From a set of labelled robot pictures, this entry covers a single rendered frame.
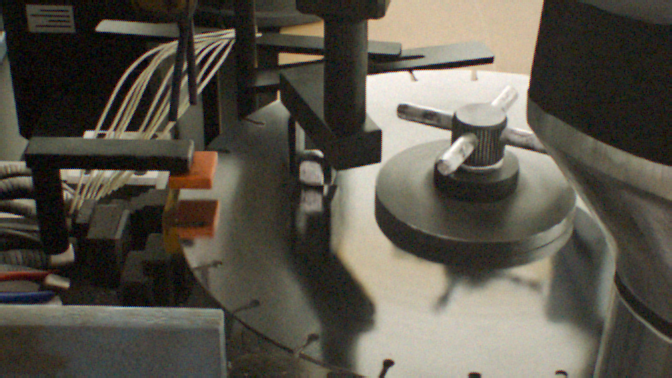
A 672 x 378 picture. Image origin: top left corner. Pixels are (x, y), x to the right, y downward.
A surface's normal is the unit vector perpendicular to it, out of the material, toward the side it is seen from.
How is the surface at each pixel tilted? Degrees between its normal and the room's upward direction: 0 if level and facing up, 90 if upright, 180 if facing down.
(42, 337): 90
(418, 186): 5
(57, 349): 90
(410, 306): 0
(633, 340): 79
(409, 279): 0
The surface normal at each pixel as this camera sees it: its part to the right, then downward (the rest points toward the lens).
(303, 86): 0.00, -0.85
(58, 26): -0.03, 0.52
